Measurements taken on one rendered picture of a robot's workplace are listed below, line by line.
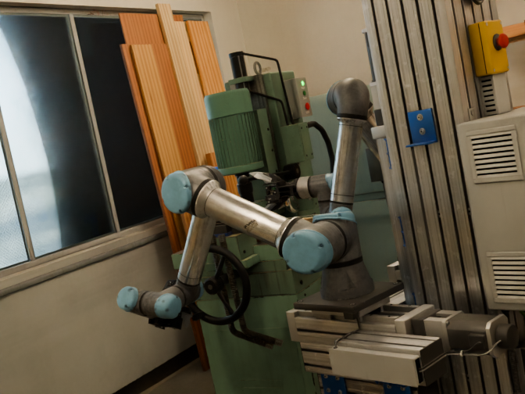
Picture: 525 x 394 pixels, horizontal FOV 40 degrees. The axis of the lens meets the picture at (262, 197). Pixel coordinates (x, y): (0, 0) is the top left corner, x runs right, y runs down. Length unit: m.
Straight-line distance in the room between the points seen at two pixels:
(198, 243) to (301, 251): 0.49
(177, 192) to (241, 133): 0.73
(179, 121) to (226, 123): 1.74
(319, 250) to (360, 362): 0.29
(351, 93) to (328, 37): 2.80
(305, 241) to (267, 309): 0.88
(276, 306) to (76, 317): 1.45
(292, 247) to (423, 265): 0.39
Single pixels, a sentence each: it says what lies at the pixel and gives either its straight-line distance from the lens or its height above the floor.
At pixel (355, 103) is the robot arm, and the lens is 2.30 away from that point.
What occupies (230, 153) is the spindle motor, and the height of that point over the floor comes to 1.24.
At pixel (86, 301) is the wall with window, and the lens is 3.90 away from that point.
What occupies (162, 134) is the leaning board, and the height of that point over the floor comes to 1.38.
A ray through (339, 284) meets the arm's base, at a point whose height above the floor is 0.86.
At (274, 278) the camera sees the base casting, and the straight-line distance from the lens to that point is 2.64.
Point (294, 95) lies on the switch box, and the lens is 2.96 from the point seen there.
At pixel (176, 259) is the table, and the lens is 2.84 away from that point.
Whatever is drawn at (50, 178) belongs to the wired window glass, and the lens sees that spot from 3.89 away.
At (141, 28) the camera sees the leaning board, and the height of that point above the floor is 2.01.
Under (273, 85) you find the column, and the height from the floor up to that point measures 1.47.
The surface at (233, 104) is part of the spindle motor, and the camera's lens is 2.71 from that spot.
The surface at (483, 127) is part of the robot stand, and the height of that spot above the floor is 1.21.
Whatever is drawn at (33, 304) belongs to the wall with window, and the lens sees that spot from 3.67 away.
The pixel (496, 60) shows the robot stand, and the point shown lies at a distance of 1.94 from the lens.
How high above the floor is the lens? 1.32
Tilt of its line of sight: 5 degrees down
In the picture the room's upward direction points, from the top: 11 degrees counter-clockwise
